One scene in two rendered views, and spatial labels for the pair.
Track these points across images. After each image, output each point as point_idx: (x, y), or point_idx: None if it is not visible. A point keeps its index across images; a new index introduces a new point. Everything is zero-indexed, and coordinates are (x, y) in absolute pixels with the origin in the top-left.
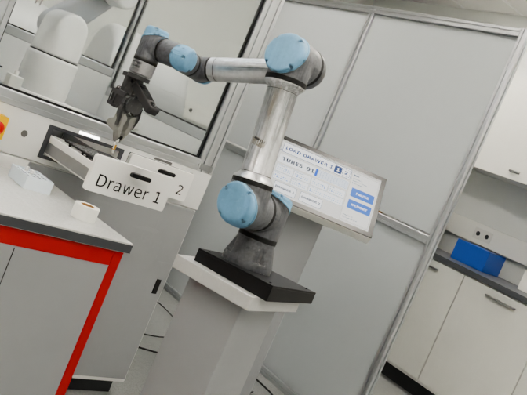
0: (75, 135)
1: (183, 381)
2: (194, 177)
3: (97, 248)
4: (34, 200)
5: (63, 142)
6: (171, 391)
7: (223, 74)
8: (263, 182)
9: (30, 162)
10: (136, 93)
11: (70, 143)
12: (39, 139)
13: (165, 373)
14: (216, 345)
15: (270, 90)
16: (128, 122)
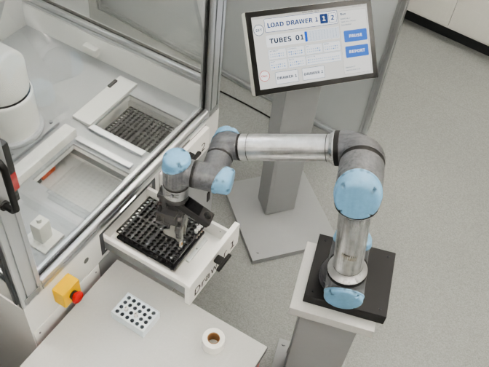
0: (118, 216)
1: (322, 354)
2: (207, 124)
3: None
4: (172, 360)
5: (111, 225)
6: (314, 358)
7: (262, 160)
8: (362, 279)
9: (100, 262)
10: (185, 213)
11: (126, 237)
12: (97, 248)
13: (304, 351)
14: (344, 341)
15: (349, 222)
16: (184, 224)
